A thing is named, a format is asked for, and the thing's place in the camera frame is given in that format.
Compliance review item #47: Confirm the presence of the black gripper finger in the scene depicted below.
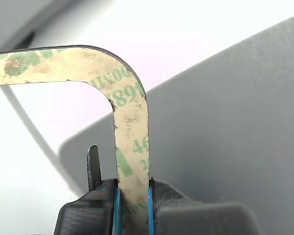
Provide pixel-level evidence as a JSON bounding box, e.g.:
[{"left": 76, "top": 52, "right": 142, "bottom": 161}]
[
  {"left": 147, "top": 178, "right": 206, "bottom": 235},
  {"left": 53, "top": 144, "right": 123, "bottom": 235}
]

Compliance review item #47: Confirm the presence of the rectangular frame with tan liner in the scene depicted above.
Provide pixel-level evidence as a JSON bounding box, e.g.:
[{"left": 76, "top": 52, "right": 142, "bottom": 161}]
[{"left": 0, "top": 45, "right": 154, "bottom": 235}]

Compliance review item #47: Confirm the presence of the flat grey mat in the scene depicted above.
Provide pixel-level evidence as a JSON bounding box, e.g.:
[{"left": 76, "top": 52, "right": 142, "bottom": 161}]
[{"left": 58, "top": 14, "right": 294, "bottom": 235}]

